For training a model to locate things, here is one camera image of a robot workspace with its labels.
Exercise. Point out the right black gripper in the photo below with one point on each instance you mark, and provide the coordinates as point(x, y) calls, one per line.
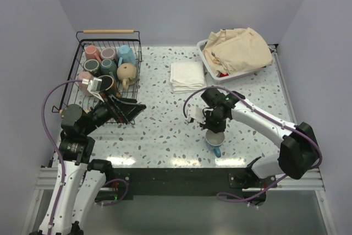
point(220, 128)

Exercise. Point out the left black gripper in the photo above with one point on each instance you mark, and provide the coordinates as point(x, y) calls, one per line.
point(123, 109)

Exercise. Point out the blue speckled mug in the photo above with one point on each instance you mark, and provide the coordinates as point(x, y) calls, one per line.
point(214, 141)

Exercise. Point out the red inside patterned mug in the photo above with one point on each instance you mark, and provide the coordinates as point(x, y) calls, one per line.
point(108, 84)

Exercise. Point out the tan glazed round mug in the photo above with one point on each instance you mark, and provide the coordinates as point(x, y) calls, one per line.
point(126, 74)

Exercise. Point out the grey green faceted mug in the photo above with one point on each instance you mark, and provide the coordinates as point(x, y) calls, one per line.
point(108, 67)

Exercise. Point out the light blue faceted mug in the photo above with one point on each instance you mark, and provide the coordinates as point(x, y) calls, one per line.
point(126, 55)

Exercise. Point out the dark green glossy mug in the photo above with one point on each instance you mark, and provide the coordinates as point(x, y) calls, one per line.
point(93, 67)

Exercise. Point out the purple mug black handle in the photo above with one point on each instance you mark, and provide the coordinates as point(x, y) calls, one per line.
point(109, 53)

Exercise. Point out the salmon pink mug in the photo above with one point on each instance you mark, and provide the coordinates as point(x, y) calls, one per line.
point(92, 52)

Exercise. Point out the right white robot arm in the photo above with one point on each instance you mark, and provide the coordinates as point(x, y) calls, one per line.
point(298, 148)

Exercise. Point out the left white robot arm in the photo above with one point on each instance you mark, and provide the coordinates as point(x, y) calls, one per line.
point(79, 178)

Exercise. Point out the folded white towel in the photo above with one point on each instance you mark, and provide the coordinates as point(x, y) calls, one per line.
point(187, 77)

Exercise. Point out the beige cloth bag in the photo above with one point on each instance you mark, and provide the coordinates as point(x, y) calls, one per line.
point(236, 51)

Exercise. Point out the white plastic basin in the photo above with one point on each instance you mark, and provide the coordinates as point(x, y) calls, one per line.
point(217, 79)

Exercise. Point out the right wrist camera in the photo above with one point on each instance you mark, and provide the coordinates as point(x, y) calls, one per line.
point(195, 114)

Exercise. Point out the black wire dish rack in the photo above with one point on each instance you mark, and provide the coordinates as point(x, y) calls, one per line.
point(101, 39)

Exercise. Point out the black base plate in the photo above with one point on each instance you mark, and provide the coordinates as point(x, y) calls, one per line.
point(129, 182)

